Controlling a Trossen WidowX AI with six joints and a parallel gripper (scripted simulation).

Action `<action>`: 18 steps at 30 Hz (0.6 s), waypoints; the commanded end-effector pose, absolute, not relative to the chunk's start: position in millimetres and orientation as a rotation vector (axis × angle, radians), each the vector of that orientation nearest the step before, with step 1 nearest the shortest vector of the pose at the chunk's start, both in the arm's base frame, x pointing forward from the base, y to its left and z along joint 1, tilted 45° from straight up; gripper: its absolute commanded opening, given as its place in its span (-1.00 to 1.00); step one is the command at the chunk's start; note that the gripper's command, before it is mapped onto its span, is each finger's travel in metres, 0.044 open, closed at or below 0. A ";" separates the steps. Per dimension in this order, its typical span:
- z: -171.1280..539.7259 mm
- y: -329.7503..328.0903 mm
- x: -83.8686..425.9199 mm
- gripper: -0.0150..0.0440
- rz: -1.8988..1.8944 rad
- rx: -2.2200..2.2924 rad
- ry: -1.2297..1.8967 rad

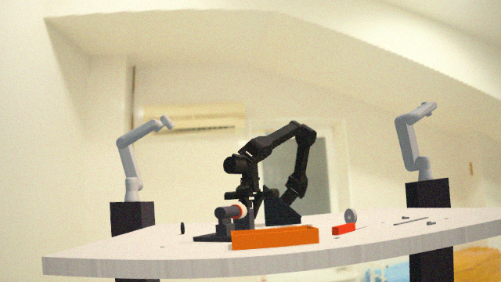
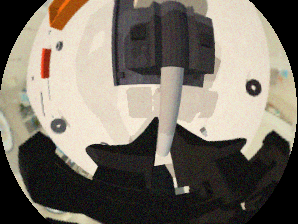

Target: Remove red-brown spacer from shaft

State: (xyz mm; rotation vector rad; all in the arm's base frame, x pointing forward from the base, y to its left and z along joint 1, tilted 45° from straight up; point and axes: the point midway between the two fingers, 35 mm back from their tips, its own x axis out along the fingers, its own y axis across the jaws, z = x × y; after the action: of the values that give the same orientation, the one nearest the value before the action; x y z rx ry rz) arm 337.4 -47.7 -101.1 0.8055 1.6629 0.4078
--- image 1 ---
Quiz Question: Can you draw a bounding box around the orange rectangular box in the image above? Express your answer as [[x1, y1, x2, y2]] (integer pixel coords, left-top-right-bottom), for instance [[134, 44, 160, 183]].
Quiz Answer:
[[232, 226, 319, 251]]

